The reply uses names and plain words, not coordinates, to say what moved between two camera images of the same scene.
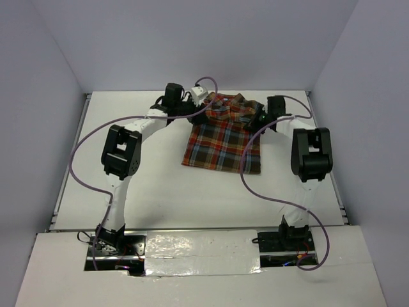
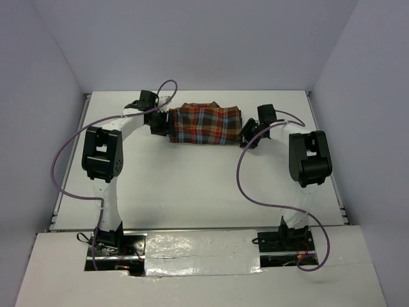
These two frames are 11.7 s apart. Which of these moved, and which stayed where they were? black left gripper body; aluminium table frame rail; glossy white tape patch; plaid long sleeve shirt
Moved: black left gripper body; plaid long sleeve shirt
Stayed: glossy white tape patch; aluminium table frame rail
